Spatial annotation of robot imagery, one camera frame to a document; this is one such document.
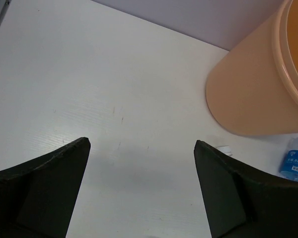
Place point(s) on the orange plastic bin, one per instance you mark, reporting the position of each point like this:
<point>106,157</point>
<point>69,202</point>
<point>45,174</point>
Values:
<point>253,90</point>

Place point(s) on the blue label bottle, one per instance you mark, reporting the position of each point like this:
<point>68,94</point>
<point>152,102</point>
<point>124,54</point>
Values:
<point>289,165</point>

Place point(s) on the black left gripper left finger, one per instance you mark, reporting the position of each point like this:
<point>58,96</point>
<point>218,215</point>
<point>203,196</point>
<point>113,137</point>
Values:
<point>37,197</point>

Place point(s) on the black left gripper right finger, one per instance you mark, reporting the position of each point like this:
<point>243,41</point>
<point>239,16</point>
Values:
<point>242,201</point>

